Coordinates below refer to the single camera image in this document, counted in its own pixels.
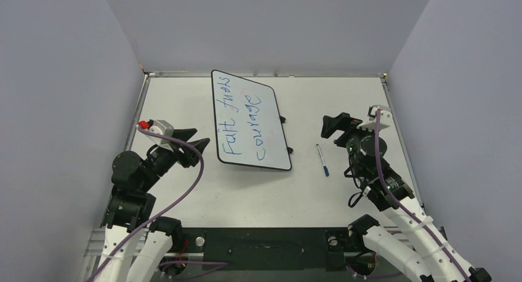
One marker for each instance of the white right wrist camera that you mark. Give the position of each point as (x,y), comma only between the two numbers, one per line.
(379,116)

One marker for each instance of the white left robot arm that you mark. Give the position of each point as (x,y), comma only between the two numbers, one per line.
(135,240)

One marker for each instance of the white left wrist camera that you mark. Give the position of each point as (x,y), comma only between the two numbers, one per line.
(160,127)

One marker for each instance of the black-framed whiteboard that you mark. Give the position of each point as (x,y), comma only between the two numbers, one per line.
(248,125)

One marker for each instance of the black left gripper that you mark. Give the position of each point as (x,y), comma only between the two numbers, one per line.
(186,158)

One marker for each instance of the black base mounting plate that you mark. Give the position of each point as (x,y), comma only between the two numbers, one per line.
(329,248)

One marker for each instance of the white board marker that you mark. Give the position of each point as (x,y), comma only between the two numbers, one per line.
(323,162)

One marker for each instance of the aluminium front frame rail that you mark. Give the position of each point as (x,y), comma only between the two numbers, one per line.
(97,240)

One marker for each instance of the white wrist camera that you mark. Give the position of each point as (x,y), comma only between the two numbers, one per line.
(379,116)
(160,127)

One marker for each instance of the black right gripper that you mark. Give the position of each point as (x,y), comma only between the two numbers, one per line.
(344,129)

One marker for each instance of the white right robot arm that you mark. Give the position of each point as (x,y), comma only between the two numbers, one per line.
(428,256)

